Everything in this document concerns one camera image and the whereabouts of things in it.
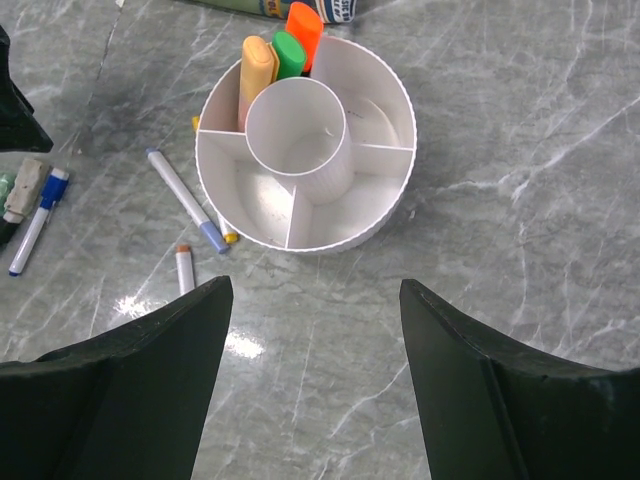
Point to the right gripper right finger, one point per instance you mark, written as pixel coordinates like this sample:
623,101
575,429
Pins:
491,407

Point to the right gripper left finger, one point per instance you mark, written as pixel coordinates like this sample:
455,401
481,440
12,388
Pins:
130,403

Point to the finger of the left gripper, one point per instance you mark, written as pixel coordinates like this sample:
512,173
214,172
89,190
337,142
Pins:
19,130

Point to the grey white eraser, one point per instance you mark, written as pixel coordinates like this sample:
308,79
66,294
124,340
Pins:
27,186

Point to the blue cap white marker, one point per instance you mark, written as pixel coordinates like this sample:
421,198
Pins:
53,191

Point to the yellow pink highlighter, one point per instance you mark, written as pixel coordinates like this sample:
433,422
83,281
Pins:
256,70

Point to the green cap black highlighter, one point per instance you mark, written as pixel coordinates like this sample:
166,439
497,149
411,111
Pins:
291,55

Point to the white round divided organizer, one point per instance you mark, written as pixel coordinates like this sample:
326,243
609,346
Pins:
324,159

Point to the orange cap black highlighter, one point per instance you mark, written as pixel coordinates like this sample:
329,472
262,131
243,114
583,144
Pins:
305,24

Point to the orange cap white marker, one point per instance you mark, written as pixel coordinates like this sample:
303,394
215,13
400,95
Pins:
185,271

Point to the yellow cap white marker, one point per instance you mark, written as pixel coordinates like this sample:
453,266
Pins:
229,234

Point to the light blue cap marker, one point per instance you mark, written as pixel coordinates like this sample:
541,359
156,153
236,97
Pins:
187,200

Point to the folded olive green t-shirt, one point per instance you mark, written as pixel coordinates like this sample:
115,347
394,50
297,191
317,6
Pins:
330,11

